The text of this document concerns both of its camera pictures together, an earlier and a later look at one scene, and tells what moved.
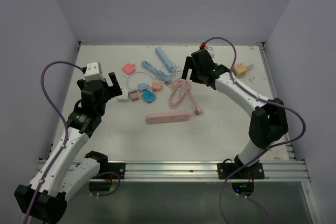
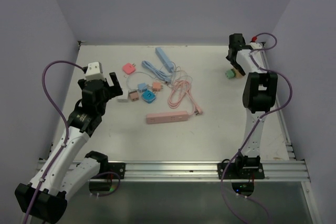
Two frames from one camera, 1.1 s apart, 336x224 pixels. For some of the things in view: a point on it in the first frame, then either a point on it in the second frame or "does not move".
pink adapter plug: (129, 68) does not move
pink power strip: (167, 117) does not move
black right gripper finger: (196, 77) -> (239, 68)
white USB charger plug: (125, 95) does not move
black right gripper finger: (188, 64) -> (231, 55)
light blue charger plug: (142, 86) does not move
